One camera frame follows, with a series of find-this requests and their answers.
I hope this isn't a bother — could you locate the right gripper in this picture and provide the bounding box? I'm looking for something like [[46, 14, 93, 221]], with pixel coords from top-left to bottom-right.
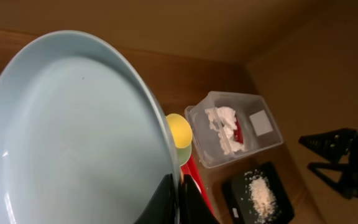
[[298, 128, 358, 199]]

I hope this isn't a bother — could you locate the food scraps and rice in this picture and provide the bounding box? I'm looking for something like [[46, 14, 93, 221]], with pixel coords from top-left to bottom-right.
[[239, 169, 280, 224]]

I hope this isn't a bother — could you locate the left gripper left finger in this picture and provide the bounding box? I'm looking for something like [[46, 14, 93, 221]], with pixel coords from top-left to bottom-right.
[[135, 174, 176, 224]]

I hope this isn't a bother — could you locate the red serving tray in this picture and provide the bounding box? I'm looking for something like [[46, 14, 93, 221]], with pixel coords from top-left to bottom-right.
[[181, 156, 214, 215]]

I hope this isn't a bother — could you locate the large light blue plate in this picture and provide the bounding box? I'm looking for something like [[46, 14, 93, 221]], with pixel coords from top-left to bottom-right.
[[0, 30, 180, 223]]

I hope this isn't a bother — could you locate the white napkin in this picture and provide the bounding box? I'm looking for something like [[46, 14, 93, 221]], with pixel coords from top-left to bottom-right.
[[204, 106, 246, 155]]

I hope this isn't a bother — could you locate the black waste tray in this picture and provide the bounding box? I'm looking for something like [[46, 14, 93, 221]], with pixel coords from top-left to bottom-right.
[[222, 162, 295, 224]]

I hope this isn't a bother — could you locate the yellow plastic cup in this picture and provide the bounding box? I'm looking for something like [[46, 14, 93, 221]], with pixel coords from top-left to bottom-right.
[[166, 113, 193, 149]]

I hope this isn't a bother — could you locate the clear plastic bin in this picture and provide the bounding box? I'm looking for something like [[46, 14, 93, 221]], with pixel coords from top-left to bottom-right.
[[185, 91, 283, 168]]

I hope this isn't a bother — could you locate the red snack wrapper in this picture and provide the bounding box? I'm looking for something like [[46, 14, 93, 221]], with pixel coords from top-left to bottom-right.
[[234, 116, 244, 144]]

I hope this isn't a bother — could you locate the green saucer bowl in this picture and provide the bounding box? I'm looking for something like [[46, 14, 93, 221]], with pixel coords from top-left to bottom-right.
[[177, 144, 192, 166]]

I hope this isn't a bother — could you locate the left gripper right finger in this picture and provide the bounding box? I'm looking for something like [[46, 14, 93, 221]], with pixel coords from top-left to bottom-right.
[[179, 174, 219, 224]]

